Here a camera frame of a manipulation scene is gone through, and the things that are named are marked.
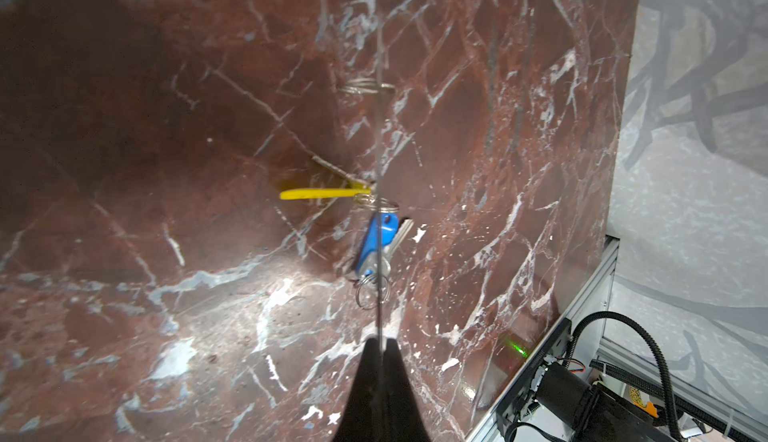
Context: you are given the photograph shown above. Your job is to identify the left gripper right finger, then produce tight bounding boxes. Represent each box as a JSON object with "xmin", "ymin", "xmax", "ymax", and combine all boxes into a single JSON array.
[{"xmin": 380, "ymin": 338, "xmax": 430, "ymax": 442}]

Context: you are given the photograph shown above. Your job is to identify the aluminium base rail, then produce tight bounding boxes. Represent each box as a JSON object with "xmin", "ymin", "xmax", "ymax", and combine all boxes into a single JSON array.
[{"xmin": 466, "ymin": 237, "xmax": 619, "ymax": 441}]

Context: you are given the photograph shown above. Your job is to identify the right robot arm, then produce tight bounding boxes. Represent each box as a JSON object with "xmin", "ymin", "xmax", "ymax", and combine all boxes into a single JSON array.
[{"xmin": 535, "ymin": 364, "xmax": 673, "ymax": 442}]

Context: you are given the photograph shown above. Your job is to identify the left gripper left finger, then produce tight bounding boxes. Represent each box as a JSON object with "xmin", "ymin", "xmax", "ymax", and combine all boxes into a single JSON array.
[{"xmin": 333, "ymin": 338, "xmax": 381, "ymax": 442}]

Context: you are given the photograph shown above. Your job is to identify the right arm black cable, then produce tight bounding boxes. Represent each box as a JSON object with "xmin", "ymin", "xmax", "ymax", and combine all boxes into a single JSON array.
[{"xmin": 566, "ymin": 311, "xmax": 685, "ymax": 442}]

